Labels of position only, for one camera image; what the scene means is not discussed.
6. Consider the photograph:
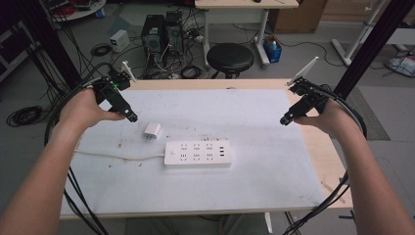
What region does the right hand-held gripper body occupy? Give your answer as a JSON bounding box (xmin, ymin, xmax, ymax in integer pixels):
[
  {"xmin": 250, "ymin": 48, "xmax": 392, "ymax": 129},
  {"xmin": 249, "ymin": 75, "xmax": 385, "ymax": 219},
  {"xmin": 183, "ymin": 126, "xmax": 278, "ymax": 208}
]
[{"xmin": 286, "ymin": 56, "xmax": 331, "ymax": 116}]

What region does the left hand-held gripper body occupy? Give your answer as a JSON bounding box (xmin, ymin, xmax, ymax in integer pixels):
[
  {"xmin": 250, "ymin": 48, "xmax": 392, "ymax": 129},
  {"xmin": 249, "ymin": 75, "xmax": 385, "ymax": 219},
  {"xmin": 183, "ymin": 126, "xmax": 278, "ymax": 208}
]
[{"xmin": 92, "ymin": 61, "xmax": 138, "ymax": 105}]

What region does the white charger plug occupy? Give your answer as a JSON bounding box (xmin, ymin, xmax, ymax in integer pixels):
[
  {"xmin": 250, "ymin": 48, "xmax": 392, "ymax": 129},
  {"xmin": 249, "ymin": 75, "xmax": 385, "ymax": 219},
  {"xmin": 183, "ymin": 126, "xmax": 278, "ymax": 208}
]
[{"xmin": 144, "ymin": 121, "xmax": 163, "ymax": 142}]

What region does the white power strip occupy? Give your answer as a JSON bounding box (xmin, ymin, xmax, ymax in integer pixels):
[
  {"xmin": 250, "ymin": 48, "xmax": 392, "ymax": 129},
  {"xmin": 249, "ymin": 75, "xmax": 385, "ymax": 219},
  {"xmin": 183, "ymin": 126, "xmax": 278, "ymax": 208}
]
[{"xmin": 163, "ymin": 139, "xmax": 233, "ymax": 168}]

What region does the person's right hand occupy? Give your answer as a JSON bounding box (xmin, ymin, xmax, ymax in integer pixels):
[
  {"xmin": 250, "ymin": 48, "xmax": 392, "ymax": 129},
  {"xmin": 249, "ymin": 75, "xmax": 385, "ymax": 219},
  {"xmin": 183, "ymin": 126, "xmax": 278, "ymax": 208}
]
[{"xmin": 293, "ymin": 98, "xmax": 359, "ymax": 140}]

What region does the person's left hand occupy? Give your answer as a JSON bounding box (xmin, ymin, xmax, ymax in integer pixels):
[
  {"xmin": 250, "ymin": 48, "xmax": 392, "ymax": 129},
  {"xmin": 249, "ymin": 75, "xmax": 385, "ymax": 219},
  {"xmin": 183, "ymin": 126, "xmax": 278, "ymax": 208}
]
[{"xmin": 53, "ymin": 87, "xmax": 127, "ymax": 141}]

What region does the white power supply box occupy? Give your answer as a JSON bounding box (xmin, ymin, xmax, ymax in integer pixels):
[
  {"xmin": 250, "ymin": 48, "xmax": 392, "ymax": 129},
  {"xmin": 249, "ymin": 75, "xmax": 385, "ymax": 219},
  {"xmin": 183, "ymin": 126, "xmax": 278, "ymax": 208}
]
[{"xmin": 109, "ymin": 28, "xmax": 131, "ymax": 54}]

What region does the white table mat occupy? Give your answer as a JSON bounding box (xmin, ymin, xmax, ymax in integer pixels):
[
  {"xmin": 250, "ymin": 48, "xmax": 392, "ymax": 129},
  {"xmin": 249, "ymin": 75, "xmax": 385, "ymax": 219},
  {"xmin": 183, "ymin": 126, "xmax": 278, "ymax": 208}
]
[{"xmin": 60, "ymin": 88, "xmax": 327, "ymax": 218}]

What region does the blue box with bottles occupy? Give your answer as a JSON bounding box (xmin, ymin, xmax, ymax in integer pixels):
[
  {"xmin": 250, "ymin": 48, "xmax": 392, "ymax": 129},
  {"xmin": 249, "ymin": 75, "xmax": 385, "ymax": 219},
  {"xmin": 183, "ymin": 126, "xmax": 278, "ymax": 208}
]
[{"xmin": 262, "ymin": 34, "xmax": 284, "ymax": 65}]

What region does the black computer tower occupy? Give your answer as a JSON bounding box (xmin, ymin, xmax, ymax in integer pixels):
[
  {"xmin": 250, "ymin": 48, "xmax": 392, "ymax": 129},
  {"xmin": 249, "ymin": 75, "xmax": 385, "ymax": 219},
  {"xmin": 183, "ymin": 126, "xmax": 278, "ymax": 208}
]
[
  {"xmin": 140, "ymin": 14, "xmax": 168, "ymax": 80},
  {"xmin": 163, "ymin": 10, "xmax": 185, "ymax": 57}
]

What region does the grey floor mat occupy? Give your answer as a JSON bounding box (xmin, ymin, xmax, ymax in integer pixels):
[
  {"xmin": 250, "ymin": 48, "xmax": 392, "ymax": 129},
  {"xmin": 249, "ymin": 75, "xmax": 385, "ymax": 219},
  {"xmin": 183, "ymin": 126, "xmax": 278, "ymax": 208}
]
[{"xmin": 345, "ymin": 85, "xmax": 392, "ymax": 142}]

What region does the brown cardboard box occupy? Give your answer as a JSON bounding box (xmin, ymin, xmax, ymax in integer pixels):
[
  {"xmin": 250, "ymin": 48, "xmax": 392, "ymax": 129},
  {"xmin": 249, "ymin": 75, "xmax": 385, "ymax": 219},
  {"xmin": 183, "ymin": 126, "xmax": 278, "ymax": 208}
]
[{"xmin": 268, "ymin": 0, "xmax": 329, "ymax": 34}]

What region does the round white table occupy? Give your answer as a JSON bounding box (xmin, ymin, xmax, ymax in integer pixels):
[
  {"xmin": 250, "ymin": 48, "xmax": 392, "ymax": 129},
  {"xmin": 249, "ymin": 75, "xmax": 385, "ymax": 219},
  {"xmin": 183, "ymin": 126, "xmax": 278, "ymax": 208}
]
[{"xmin": 40, "ymin": 0, "xmax": 108, "ymax": 24}]

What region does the black round stool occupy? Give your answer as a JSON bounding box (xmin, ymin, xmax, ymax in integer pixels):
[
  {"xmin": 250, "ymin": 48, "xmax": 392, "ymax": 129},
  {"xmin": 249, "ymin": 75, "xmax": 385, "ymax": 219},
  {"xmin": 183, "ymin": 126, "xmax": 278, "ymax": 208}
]
[{"xmin": 206, "ymin": 42, "xmax": 255, "ymax": 80}]

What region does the wooden table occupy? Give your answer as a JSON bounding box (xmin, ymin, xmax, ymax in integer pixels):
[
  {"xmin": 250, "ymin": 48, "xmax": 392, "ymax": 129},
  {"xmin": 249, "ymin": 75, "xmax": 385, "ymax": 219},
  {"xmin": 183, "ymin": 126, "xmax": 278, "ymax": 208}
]
[{"xmin": 59, "ymin": 77, "xmax": 355, "ymax": 220}]

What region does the white plastic bag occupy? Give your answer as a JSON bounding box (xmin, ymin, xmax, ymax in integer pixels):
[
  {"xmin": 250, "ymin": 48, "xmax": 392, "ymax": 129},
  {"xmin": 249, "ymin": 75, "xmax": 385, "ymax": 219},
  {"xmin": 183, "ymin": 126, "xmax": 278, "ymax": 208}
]
[{"xmin": 384, "ymin": 54, "xmax": 415, "ymax": 78}]

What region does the white-legged wooden desk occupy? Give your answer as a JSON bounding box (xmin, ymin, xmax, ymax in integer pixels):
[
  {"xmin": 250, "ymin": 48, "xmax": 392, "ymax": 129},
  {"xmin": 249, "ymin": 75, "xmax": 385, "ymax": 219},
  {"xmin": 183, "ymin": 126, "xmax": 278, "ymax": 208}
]
[{"xmin": 194, "ymin": 0, "xmax": 300, "ymax": 70}]

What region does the small coiled black cable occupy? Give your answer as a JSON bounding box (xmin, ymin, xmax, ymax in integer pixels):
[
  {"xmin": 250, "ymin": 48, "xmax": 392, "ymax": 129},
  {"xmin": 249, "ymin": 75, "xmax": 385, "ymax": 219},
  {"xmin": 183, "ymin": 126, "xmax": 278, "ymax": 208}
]
[{"xmin": 90, "ymin": 42, "xmax": 114, "ymax": 58}]

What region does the white power strip cable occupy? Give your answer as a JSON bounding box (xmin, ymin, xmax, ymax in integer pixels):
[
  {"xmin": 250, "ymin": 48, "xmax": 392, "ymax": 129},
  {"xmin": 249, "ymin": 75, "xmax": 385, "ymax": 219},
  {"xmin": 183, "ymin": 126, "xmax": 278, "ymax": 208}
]
[{"xmin": 73, "ymin": 149, "xmax": 166, "ymax": 162}]

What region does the white desk leg frame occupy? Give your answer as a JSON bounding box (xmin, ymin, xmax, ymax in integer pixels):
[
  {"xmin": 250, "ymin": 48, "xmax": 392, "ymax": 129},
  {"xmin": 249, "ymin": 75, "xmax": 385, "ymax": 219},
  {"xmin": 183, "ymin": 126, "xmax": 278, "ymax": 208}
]
[{"xmin": 330, "ymin": 0, "xmax": 392, "ymax": 68}]

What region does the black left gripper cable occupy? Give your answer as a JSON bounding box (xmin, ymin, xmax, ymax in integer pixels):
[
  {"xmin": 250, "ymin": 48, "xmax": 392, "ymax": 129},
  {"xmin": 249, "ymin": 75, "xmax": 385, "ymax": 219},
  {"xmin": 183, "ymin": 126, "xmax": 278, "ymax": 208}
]
[{"xmin": 43, "ymin": 62, "xmax": 114, "ymax": 235}]

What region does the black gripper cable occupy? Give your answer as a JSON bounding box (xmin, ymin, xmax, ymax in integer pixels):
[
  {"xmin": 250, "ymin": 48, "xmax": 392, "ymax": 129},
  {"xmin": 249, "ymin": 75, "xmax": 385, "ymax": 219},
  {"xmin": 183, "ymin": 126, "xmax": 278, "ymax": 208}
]
[
  {"xmin": 282, "ymin": 85, "xmax": 369, "ymax": 235},
  {"xmin": 43, "ymin": 62, "xmax": 114, "ymax": 235}
]

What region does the black cable coil by stool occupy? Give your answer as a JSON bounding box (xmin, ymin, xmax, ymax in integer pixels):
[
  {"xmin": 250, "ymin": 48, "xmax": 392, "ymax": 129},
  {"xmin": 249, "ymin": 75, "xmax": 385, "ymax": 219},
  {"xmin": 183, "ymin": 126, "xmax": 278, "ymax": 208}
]
[{"xmin": 179, "ymin": 64, "xmax": 204, "ymax": 80}]

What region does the black metal frame post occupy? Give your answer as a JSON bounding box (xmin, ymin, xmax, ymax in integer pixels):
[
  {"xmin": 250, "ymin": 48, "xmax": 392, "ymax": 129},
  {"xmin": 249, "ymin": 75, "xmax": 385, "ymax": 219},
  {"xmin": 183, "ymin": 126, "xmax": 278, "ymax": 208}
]
[
  {"xmin": 332, "ymin": 0, "xmax": 415, "ymax": 101},
  {"xmin": 12, "ymin": 0, "xmax": 83, "ymax": 90}
]

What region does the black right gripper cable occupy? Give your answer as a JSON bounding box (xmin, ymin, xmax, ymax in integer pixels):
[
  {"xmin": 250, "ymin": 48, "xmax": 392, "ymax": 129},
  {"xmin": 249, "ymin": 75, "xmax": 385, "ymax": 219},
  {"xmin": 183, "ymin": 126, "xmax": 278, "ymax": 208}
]
[{"xmin": 282, "ymin": 85, "xmax": 369, "ymax": 235}]

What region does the coiled black floor cable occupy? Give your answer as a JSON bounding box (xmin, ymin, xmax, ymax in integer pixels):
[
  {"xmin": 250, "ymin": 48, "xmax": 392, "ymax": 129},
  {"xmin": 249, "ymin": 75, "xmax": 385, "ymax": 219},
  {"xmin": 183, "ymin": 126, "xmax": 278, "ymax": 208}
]
[{"xmin": 6, "ymin": 105, "xmax": 44, "ymax": 128}]

